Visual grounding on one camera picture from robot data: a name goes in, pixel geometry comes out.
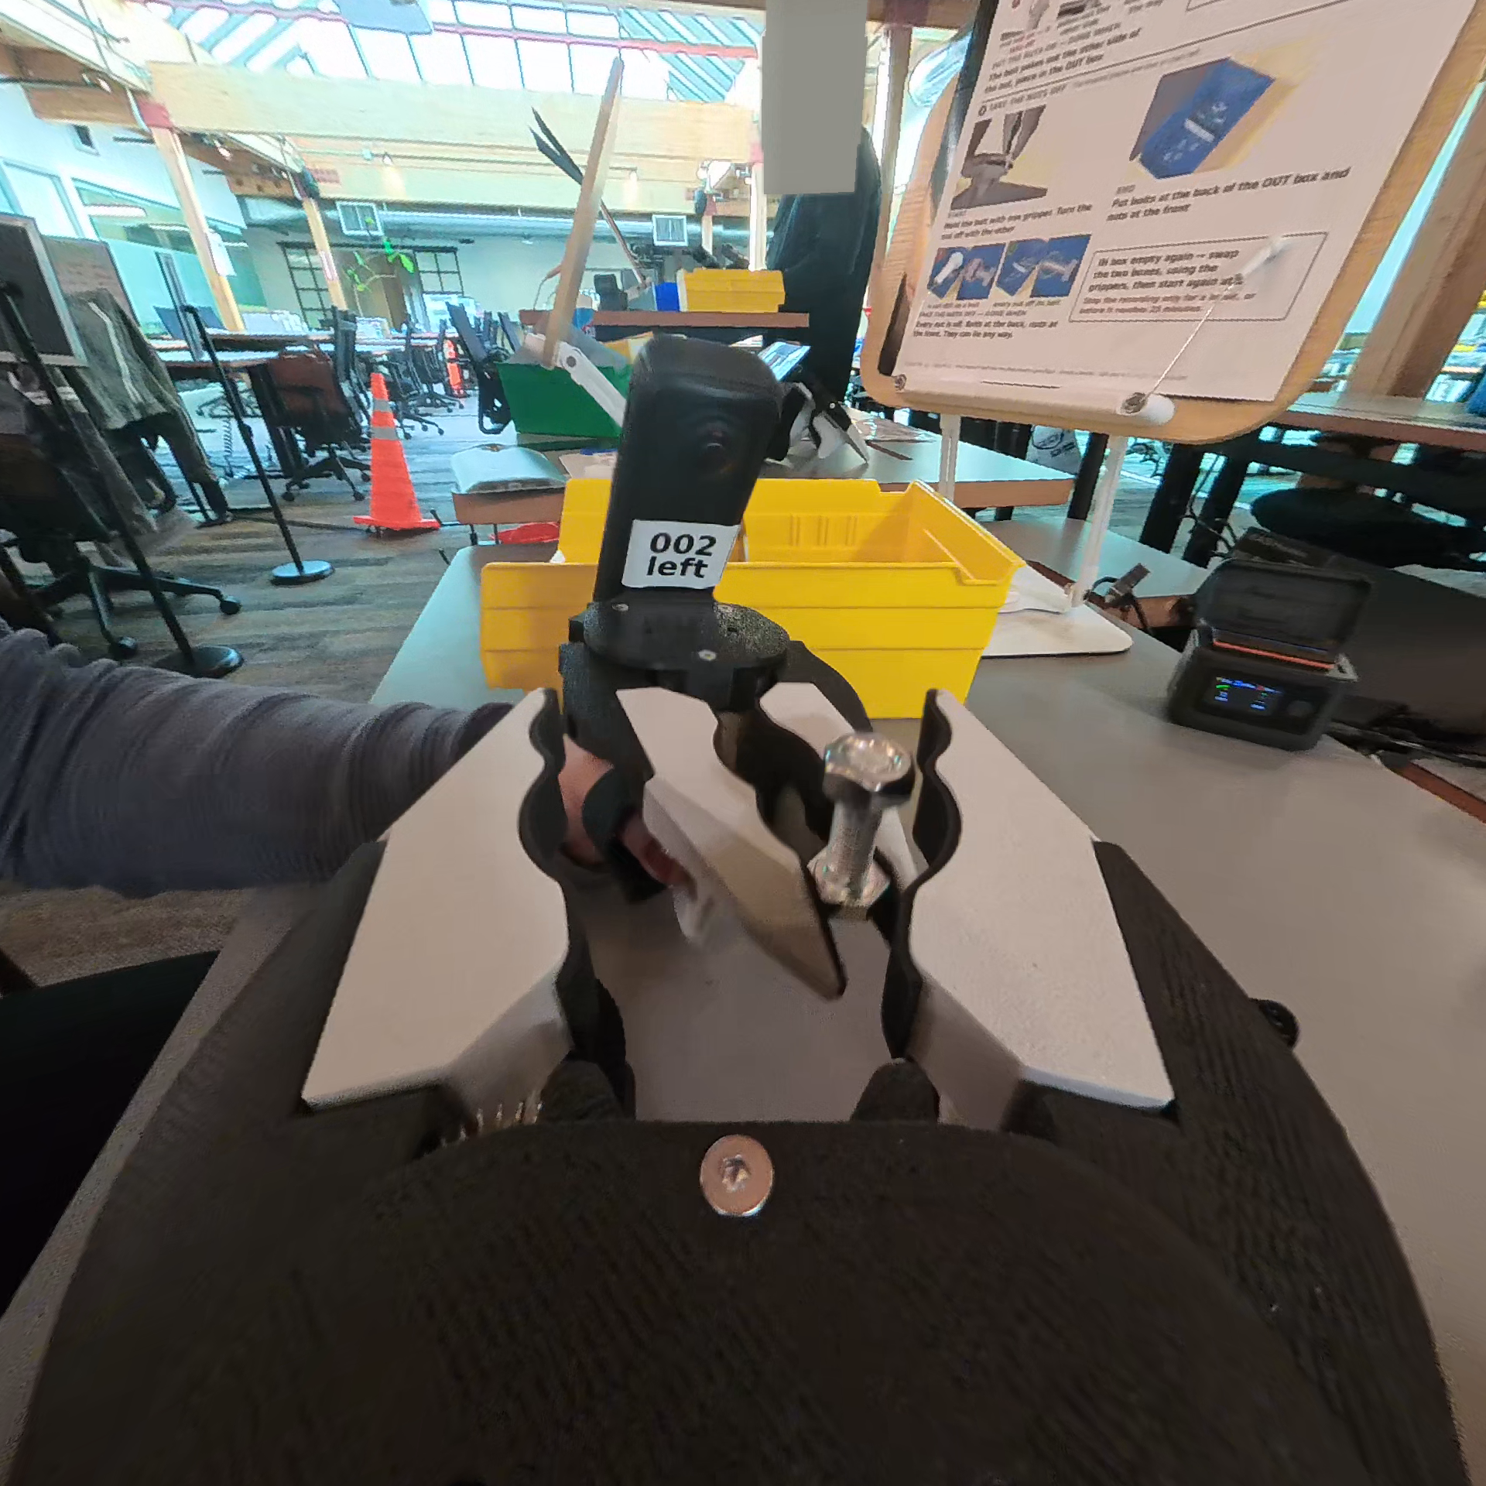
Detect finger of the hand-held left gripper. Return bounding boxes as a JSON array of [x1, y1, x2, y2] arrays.
[[616, 688, 846, 1001], [732, 680, 929, 917]]

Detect black portable power station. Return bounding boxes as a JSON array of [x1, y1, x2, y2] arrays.
[[1167, 557, 1374, 754]]

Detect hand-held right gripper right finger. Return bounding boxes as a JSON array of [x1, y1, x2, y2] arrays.
[[885, 688, 1178, 1132]]

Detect black sign stand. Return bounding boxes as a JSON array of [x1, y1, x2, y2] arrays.
[[0, 213, 249, 680]]

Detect black stanchion post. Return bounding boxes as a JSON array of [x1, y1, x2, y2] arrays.
[[182, 302, 337, 587]]

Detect grey jacket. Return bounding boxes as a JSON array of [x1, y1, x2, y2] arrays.
[[61, 289, 223, 495]]

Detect person's left hand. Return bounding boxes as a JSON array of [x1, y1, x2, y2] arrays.
[[562, 744, 700, 910]]

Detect black cables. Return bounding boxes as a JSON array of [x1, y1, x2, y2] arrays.
[[1328, 693, 1486, 772]]

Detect person's dark trousers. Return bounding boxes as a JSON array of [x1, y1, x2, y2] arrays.
[[0, 949, 223, 1315]]

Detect wooden instruction board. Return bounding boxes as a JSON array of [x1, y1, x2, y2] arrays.
[[861, 0, 1486, 444]]

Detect dark office chair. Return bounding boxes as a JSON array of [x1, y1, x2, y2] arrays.
[[264, 306, 373, 502]]

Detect black office chair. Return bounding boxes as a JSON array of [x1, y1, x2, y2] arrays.
[[0, 380, 243, 662]]

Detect steel hex bolt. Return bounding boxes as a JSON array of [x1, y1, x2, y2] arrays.
[[813, 733, 920, 917]]

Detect person's left forearm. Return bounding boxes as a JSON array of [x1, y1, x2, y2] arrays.
[[0, 627, 520, 897]]

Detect green bin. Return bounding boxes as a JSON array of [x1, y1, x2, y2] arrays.
[[496, 346, 635, 444]]

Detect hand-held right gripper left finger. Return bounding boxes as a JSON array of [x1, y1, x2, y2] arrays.
[[301, 688, 635, 1120]]

